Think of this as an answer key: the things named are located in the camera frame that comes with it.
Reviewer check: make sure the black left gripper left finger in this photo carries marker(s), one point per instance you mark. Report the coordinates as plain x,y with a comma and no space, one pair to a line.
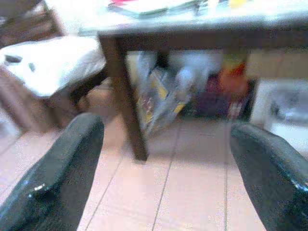
55,168

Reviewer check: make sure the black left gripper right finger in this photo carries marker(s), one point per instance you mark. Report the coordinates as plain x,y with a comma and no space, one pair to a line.
272,173

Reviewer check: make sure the white storage box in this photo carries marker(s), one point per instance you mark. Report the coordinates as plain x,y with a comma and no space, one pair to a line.
281,106

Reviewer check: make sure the red and orange package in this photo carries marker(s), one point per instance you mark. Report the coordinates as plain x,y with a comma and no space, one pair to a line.
232,81

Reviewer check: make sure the white seat cushion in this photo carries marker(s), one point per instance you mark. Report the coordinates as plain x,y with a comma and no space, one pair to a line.
53,65

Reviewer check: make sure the clear plastic bag with papers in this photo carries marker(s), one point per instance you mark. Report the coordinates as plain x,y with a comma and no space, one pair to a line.
163,96

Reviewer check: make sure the dark wooden dining table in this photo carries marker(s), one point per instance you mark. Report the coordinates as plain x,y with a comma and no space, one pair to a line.
192,36

